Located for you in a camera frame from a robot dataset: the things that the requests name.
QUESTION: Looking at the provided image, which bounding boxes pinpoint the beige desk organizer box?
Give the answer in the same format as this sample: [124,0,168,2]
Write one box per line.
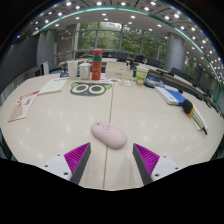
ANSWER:
[104,61,134,80]

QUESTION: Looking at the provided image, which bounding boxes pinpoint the long beige conference desk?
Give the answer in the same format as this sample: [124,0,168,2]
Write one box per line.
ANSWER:
[58,56,221,101]

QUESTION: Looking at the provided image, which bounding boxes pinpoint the stack of white paper cups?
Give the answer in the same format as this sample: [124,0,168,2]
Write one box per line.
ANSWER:
[66,60,79,80]

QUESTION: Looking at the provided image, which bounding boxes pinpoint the pink computer mouse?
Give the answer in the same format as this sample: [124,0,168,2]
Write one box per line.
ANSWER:
[90,120,128,150]

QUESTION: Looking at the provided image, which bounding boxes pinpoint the white lidded mug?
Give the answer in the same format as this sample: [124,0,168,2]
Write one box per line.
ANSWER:
[78,62,92,80]

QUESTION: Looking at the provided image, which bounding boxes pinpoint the white standing board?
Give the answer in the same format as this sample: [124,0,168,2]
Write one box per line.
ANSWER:
[40,61,50,76]

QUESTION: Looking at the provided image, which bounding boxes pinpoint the green-white paper drink cup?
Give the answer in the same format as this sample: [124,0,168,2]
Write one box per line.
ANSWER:
[135,65,150,86]

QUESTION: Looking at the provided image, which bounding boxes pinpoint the blue-white book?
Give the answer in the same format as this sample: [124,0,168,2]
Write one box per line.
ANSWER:
[153,85,187,106]

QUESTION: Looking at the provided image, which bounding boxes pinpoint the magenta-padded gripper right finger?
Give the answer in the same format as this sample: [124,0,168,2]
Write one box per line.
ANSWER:
[132,143,181,186]

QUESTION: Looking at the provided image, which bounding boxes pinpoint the cat-face mouse pad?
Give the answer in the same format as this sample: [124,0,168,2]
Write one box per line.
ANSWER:
[69,81,113,97]

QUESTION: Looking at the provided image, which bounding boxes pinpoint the dark office chairs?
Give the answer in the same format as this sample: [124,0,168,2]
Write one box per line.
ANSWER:
[109,51,221,101]

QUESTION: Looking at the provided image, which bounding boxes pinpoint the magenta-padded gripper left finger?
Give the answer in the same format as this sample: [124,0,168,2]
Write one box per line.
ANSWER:
[42,142,92,186]

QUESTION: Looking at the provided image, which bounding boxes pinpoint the white printed document sheet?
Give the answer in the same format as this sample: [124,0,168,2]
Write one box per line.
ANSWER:
[37,77,69,96]

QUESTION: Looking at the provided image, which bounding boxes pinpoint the colourful sticker sheet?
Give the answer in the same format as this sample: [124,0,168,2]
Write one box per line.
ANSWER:
[99,77,133,88]

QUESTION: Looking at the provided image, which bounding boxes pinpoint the red drink bottle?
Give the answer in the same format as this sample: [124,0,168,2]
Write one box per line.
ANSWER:
[91,48,103,81]

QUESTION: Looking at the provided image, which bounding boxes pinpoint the ceiling lights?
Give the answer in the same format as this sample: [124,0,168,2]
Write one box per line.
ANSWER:
[31,0,224,73]

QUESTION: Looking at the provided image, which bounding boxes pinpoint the black handheld microphone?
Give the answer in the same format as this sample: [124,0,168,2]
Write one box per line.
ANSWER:
[181,98,209,136]

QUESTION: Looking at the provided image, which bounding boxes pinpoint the red-white leaflet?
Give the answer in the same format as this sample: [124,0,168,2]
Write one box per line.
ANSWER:
[8,89,40,123]

